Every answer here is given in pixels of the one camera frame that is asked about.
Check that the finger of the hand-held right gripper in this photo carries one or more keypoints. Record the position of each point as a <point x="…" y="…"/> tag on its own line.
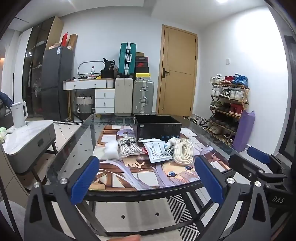
<point x="259" y="154"/>
<point x="241" y="163"/>

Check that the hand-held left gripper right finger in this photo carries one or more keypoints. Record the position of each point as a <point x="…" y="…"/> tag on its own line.
<point x="209" y="180"/>

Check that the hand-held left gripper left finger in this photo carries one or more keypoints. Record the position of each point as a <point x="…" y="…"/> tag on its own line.
<point x="84" y="180"/>

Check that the clear bag of white cotton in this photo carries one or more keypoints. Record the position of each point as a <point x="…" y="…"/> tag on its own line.
<point x="111" y="149"/>

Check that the bag of white laces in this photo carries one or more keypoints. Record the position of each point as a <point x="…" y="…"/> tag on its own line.
<point x="129" y="147"/>

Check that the silver medicine packet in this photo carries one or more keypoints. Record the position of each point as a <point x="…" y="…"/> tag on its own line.
<point x="157" y="151"/>

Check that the black storage box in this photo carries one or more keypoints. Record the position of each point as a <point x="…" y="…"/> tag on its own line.
<point x="159" y="132"/>

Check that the red and white plastic bag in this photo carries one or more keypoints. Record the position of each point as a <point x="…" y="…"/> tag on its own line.
<point x="149" y="140"/>

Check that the person's left hand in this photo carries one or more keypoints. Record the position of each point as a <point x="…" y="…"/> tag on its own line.
<point x="127" y="238"/>

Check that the purple bag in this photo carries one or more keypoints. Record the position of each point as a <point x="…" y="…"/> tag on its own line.
<point x="244" y="132"/>

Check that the glass table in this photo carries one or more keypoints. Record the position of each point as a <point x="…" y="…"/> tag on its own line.
<point x="74" y="148"/>

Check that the striped rug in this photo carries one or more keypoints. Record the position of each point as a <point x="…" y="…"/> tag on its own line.
<point x="182" y="208"/>

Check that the printed desk mat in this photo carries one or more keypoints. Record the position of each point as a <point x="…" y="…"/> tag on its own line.
<point x="129" y="172"/>

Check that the wooden shoe rack with shoes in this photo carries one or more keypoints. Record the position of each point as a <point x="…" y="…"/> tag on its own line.
<point x="235" y="110"/>

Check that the patterned slippers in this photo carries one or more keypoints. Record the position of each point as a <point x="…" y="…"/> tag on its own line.
<point x="200" y="121"/>

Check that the grey side table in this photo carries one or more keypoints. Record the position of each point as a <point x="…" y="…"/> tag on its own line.
<point x="30" y="139"/>

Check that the woven basket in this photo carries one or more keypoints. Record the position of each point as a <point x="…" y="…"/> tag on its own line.
<point x="84" y="104"/>

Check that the white kettle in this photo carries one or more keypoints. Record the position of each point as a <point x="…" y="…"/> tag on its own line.
<point x="19" y="114"/>

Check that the beige suitcase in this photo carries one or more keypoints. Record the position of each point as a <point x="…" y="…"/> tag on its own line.
<point x="124" y="96"/>

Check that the green white cloth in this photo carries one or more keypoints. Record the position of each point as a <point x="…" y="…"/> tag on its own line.
<point x="2" y="134"/>

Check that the white desk with drawers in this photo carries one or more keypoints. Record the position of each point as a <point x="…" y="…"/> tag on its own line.
<point x="87" y="85"/>

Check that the silver suitcase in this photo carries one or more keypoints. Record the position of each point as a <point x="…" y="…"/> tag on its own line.
<point x="143" y="97"/>

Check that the dark grey fridge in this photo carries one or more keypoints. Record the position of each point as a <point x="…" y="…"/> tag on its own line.
<point x="55" y="81"/>

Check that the water bottle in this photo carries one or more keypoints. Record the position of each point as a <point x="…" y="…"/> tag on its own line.
<point x="92" y="72"/>

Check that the blue jacket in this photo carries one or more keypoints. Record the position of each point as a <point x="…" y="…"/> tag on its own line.
<point x="5" y="102"/>

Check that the wooden door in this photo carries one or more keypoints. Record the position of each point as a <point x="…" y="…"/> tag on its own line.
<point x="178" y="69"/>

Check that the black bag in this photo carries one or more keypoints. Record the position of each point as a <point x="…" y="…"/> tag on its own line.
<point x="108" y="69"/>

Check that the yellow black shoe box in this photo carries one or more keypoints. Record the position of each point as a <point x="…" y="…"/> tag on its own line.
<point x="143" y="76"/>

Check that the tall glass cabinet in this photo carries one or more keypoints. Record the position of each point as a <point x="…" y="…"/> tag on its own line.
<point x="34" y="69"/>

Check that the teal suitcase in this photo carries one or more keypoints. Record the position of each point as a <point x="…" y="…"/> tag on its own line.
<point x="127" y="58"/>

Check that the black red shoe box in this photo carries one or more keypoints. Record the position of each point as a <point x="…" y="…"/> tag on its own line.
<point x="141" y="62"/>

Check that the small dark box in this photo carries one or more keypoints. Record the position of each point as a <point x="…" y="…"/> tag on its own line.
<point x="139" y="54"/>

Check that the brown cardboard box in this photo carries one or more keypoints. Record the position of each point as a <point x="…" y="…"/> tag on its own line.
<point x="72" y="41"/>

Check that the tall cardboard sheet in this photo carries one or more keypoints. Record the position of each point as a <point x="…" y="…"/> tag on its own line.
<point x="55" y="32"/>

